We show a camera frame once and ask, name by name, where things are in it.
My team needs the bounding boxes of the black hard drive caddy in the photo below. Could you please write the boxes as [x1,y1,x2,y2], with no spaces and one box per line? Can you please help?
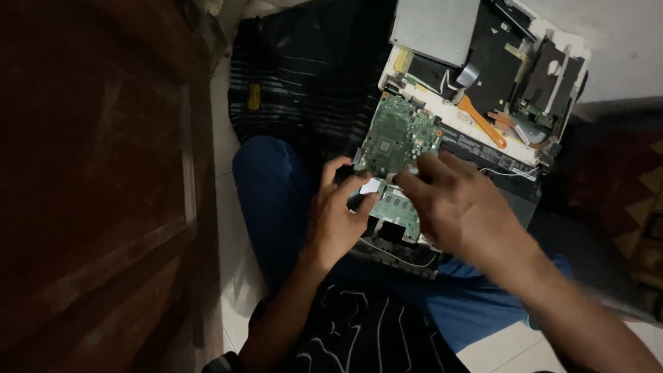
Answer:
[520,39,586,122]

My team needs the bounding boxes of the black striped cloth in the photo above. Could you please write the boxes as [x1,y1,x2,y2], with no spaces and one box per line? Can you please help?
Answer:
[228,0,397,161]

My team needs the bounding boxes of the person's blue trousers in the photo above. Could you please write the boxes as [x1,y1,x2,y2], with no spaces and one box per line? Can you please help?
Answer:
[232,136,573,354]

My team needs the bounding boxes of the copper heat pipe with fan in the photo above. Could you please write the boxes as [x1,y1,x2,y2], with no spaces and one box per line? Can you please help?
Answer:
[487,110,550,147]

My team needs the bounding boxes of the person's left hand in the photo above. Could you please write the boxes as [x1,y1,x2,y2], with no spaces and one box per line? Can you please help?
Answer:
[305,156,380,270]

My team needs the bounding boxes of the person's right hand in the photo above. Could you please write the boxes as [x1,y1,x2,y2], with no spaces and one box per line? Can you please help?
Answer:
[394,152,539,267]

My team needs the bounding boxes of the green laptop motherboard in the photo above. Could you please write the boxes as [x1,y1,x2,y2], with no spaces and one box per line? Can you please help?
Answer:
[348,92,444,243]

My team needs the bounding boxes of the black laptop battery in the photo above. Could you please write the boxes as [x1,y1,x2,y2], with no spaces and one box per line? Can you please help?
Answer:
[440,124,542,183]

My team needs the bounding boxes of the patterned red rug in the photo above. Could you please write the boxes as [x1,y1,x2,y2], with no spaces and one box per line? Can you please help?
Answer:
[539,98,663,322]

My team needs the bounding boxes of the person's black printed shirt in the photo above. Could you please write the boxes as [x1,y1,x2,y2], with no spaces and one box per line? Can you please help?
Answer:
[249,282,469,373]

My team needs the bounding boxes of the silver optical drive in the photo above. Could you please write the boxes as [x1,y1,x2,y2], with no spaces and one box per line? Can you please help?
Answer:
[389,0,481,68]

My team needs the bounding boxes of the white opened laptop chassis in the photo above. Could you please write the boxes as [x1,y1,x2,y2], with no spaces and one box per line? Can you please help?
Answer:
[348,0,592,278]

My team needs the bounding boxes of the brown wooden door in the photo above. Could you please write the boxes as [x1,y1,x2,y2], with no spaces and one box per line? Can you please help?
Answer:
[0,0,224,373]

